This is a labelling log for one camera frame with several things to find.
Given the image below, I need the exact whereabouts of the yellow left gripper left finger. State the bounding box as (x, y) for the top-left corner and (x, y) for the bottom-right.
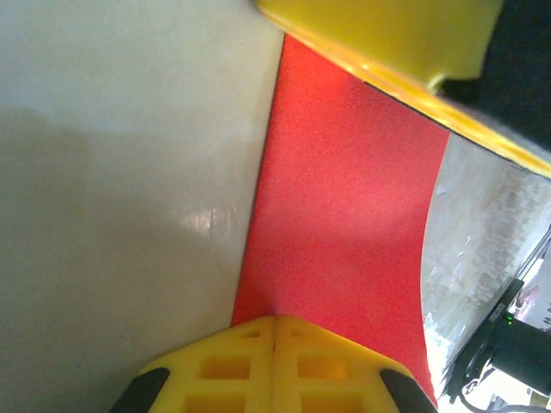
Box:
(108, 315), (276, 413)

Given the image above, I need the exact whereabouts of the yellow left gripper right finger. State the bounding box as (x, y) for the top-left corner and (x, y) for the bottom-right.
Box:
(274, 314), (441, 413)

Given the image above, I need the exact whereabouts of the black controller board green light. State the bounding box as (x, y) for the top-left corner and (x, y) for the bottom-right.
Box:
(443, 278), (551, 405)

